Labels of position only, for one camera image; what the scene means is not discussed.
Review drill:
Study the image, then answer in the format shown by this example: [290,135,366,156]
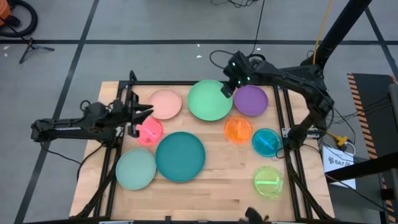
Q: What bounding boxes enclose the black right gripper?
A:
[220,50,254,98]

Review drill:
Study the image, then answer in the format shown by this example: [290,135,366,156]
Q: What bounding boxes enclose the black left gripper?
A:
[111,91,155,138]

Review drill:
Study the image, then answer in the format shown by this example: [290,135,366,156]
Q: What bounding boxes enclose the pink translucent small plate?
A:
[136,116,165,147]

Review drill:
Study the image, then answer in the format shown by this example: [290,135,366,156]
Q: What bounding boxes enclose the salmon pink plastic plate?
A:
[148,88,183,120]

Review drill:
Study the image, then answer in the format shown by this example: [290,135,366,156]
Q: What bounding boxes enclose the purple plastic plate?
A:
[233,85,269,117]

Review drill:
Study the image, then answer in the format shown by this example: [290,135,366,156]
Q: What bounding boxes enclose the orange translucent small plate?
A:
[223,116,254,144]

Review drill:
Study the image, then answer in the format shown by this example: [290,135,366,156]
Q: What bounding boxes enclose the mint green medium plate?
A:
[115,148,157,191]

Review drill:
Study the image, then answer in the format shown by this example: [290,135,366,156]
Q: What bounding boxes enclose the large dark teal plate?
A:
[155,131,206,183]

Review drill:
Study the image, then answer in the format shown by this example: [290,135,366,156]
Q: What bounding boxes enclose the cyan translucent small plate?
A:
[251,128,283,158]

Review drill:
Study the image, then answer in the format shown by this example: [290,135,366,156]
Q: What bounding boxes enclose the yellow-green translucent small plate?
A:
[252,166,285,199]

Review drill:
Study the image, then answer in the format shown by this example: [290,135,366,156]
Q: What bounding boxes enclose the large light green plate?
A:
[187,79,234,122]

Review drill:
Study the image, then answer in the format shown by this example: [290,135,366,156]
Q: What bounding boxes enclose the black perforated control box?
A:
[279,64,326,82]

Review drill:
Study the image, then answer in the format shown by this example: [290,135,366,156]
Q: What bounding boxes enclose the yellow plug connector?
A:
[326,130,349,147]

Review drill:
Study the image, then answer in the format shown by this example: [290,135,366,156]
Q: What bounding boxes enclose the black slanted pole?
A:
[303,0,373,68]

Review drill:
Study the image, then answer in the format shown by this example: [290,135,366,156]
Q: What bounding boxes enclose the black tripod stand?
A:
[18,37,55,65]

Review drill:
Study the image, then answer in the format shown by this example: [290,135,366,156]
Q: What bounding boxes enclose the white paper sign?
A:
[322,145,357,190]

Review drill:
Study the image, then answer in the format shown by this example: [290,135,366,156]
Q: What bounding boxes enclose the black mat with orange stripes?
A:
[347,73,398,224]

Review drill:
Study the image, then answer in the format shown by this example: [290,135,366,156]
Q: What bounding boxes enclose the black crossbeam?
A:
[325,151,398,184]

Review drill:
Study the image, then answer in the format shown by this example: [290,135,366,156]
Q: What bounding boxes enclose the orange vacuum body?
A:
[0,0,12,27]

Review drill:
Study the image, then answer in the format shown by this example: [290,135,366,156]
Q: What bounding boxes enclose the black aluminium table frame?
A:
[74,70,335,223]

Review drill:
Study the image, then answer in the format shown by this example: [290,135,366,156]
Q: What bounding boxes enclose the long black floor cable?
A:
[209,0,267,71]

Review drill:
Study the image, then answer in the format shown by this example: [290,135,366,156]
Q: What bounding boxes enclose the black cable bundle on floor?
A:
[210,0,259,9]

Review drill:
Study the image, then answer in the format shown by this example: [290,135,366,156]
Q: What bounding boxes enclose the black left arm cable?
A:
[39,141,105,183]

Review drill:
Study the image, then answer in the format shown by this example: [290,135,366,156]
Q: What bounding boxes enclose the yellow cable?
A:
[312,0,334,65]

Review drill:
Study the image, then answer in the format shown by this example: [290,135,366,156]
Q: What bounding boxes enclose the black cables over mat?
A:
[329,95,393,126]

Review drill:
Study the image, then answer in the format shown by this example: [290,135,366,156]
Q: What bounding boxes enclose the black vacuum hose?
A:
[0,0,39,39]

